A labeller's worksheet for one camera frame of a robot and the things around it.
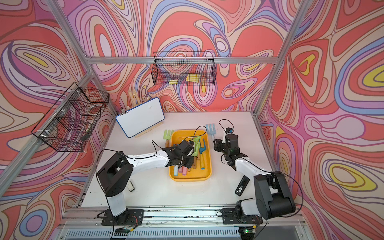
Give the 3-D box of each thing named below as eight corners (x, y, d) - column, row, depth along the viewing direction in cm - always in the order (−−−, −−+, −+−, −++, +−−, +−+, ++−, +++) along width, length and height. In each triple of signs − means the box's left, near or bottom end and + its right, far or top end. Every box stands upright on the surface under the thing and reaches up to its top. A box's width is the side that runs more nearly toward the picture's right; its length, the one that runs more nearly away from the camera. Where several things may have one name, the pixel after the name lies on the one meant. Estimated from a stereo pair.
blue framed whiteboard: (133, 146, 101) (120, 124, 84) (128, 138, 105) (115, 116, 88) (168, 125, 113) (163, 102, 96) (162, 119, 117) (157, 97, 100)
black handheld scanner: (234, 192, 84) (235, 189, 80) (242, 177, 89) (244, 174, 86) (240, 197, 82) (242, 194, 79) (248, 181, 88) (250, 178, 84)
